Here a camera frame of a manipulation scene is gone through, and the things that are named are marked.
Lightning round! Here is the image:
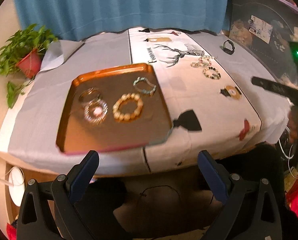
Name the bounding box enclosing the black smart watch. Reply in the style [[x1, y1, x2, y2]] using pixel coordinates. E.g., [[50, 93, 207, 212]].
[[222, 40, 235, 55]]

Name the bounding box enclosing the black bead bracelet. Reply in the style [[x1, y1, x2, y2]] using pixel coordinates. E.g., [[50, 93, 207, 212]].
[[202, 66, 222, 80]]

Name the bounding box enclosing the pink green bead bracelet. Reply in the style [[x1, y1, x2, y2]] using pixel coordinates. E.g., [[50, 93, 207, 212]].
[[190, 56, 212, 68]]

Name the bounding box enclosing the clear plastic storage box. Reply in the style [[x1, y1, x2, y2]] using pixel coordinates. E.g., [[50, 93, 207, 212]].
[[230, 0, 298, 88]]

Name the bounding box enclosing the grey table cloth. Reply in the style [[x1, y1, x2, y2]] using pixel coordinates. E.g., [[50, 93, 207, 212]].
[[8, 30, 290, 176]]

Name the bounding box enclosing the white printed table runner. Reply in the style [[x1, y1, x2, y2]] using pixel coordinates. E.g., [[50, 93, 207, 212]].
[[128, 28, 262, 173]]

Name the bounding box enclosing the copper metal tray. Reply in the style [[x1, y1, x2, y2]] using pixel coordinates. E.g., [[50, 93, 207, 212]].
[[56, 63, 173, 154]]

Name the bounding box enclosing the red flower pot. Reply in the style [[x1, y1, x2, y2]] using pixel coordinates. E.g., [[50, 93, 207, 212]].
[[16, 49, 42, 79]]

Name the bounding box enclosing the green potted plant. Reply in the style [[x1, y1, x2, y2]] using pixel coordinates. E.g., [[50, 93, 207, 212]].
[[0, 23, 58, 109]]

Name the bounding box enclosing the turquoise silver bangle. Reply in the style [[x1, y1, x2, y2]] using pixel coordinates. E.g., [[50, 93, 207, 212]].
[[133, 77, 156, 96]]

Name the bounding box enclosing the blue curtain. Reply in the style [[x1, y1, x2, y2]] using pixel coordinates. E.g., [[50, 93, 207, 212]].
[[14, 0, 227, 41]]

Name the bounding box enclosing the white cable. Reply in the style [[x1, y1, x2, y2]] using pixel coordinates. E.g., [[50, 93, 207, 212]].
[[277, 127, 298, 181]]

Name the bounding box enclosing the crystal bead bracelet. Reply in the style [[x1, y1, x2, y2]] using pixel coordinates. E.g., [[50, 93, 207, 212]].
[[83, 100, 110, 126]]

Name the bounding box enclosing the large cream bead bracelet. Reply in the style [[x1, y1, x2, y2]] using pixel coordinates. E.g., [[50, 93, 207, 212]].
[[112, 93, 144, 123]]

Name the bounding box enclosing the gold bangle bracelet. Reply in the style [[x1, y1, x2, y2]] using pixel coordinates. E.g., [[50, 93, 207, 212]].
[[78, 87, 102, 104]]

